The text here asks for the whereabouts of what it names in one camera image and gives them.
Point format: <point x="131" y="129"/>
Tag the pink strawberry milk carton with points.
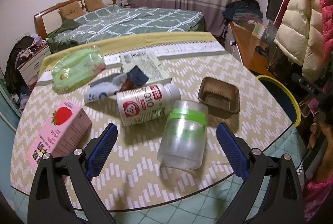
<point x="60" y="134"/>

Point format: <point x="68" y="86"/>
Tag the left brown pillow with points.
<point x="71" y="11"/>

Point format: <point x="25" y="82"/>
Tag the dark clothes pile on cabinet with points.
<point x="21" y="52"/>

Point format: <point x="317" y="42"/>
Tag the green checked duvet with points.
<point x="113" y="21"/>

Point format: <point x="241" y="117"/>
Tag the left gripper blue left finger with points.
<point x="98" y="150"/>

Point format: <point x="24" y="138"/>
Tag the wooden desk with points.
<point x="241" y="44"/>

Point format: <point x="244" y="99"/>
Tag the yellow rimmed blue trash bin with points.
<point x="283" y="96"/>

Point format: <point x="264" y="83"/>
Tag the pale green cardboard box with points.
<point x="148" y="63"/>

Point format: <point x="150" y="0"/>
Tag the cream puffer jacket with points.
<point x="301" y="26"/>

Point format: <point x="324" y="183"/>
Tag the brown plastic tray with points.
<point x="221" y="98"/>

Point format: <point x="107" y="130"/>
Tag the clothes pile on desk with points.
<point x="243" y="11"/>

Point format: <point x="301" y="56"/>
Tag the brown pillow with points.
<point x="71" y="11"/>
<point x="93" y="5"/>

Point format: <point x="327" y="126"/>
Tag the right brown pillow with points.
<point x="93" y="5"/>

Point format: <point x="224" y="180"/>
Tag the patterned beige green tablecloth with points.
<point x="133" y="184"/>

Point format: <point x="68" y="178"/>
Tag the white bedside cabinet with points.
<point x="31" y="68"/>

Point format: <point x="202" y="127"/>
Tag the blue white wrapper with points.
<point x="115" y="83"/>

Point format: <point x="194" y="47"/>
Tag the wooden bed with headboard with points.
<point x="49" y="20"/>

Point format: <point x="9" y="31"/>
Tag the green plastic bag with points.
<point x="76" y="69"/>

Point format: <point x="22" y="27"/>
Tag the clear jar green tape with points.
<point x="183" y="142"/>

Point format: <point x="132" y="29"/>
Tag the white Q10 supplement bottle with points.
<point x="146" y="103"/>

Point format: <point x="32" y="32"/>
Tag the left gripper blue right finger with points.
<point x="233" y="152"/>

